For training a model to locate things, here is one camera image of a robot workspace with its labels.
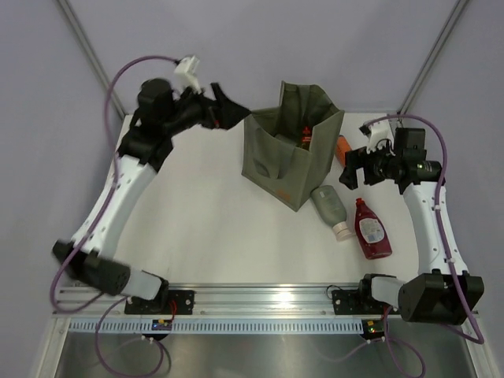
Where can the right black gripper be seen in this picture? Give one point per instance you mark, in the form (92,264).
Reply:
(358,159)

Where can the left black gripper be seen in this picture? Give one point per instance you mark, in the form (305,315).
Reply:
(225,113)

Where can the green bottle beige cap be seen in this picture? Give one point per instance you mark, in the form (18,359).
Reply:
(331,210)

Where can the green pump bottle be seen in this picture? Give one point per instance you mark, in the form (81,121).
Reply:
(286,140)

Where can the red bottle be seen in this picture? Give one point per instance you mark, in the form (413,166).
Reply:
(306,137)
(372,236)

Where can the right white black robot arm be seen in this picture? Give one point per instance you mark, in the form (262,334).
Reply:
(439,258)

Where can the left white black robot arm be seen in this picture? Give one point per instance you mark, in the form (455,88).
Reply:
(88,256)

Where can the green canvas bag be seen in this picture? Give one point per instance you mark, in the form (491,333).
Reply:
(290,173)

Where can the orange bottle blue base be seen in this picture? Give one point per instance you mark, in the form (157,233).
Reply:
(341,148)

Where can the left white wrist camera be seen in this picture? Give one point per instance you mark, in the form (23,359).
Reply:
(185,72)

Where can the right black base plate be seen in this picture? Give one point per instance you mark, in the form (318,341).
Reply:
(355,302)

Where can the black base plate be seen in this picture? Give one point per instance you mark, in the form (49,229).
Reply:
(355,302)
(180,302)

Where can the right aluminium frame post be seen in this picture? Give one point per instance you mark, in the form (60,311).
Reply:
(440,43)

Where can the aluminium frame post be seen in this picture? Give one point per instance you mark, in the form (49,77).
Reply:
(440,43)
(82,40)

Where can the aluminium mounting rail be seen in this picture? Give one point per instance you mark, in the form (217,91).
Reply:
(267,301)

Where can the left aluminium frame post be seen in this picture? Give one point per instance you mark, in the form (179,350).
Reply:
(82,40)

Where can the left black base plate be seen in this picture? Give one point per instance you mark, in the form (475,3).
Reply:
(180,302)

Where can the white slotted cable duct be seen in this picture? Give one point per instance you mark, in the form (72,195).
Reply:
(221,326)

